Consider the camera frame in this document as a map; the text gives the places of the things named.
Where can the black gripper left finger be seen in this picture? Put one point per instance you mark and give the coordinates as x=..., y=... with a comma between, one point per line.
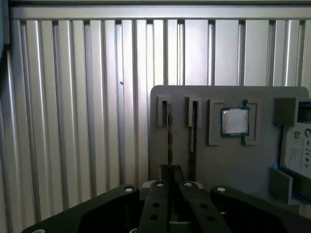
x=155, y=206

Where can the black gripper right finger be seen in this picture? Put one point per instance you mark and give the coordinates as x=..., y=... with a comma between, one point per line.
x=204, y=208

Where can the blue RAM stick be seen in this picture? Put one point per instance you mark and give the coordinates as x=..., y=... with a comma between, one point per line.
x=170, y=145

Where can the grey parts rack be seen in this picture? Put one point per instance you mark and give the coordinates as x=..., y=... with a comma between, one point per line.
x=228, y=165

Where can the silver CPU chip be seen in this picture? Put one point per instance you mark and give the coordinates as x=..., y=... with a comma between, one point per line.
x=234, y=122

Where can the hard disk in blue carrier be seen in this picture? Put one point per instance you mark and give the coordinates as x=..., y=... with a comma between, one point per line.
x=298, y=150

